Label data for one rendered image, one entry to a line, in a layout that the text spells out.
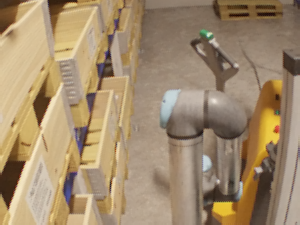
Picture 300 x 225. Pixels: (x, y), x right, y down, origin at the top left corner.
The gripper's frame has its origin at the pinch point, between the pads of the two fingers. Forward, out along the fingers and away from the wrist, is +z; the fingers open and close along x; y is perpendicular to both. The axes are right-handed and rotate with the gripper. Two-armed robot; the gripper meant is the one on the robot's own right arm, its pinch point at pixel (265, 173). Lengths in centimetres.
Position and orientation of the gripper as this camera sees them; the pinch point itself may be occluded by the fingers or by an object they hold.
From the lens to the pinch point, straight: 212.9
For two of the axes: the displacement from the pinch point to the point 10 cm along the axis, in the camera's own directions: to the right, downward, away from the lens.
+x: 9.3, -1.7, 3.1
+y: 3.3, 7.4, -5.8
